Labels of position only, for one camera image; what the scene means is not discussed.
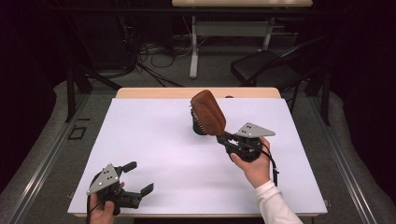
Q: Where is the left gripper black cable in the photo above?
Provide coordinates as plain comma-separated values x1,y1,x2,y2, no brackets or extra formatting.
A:
85,192,102,224

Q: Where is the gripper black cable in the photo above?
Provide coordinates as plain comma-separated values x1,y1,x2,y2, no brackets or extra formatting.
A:
248,141,280,188
85,192,102,224

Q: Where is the black folding chair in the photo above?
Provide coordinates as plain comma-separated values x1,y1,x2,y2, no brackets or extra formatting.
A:
230,35,331,115

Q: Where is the white paper sheet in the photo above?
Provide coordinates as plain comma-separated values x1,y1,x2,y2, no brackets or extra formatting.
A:
67,97,329,216

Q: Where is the black metal stand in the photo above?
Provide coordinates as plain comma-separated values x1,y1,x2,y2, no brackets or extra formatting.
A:
306,68,332,126
64,18,122,123

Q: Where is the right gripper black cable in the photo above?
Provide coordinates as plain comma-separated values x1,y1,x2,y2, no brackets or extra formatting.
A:
248,141,280,188

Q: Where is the black metal crossbar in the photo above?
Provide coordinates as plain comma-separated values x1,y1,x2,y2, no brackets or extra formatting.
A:
46,7,347,17

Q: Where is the bundle of floor cables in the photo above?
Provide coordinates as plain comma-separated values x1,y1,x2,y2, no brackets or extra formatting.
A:
118,15,206,88

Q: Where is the metal floor rail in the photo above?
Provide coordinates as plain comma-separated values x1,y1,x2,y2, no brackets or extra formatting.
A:
306,96,379,224
4,92,92,224

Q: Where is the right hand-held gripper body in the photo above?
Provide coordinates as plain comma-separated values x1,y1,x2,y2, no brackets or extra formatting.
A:
225,122,276,163

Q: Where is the white-legged desk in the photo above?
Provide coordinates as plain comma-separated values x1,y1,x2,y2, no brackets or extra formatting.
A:
171,0,314,79

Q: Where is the person's right hand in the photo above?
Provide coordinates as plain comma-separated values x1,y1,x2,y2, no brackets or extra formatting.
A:
230,136,272,189

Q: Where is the brown wooden hairbrush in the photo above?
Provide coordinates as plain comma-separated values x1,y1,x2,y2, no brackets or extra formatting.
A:
189,90,234,139

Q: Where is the person's left hand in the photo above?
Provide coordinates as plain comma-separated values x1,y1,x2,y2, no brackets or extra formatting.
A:
89,181,125,224

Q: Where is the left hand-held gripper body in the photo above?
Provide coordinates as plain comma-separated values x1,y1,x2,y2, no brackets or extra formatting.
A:
86,162,143,217

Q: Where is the black mesh pen cup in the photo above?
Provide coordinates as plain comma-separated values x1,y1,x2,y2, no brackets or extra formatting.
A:
191,108,209,136

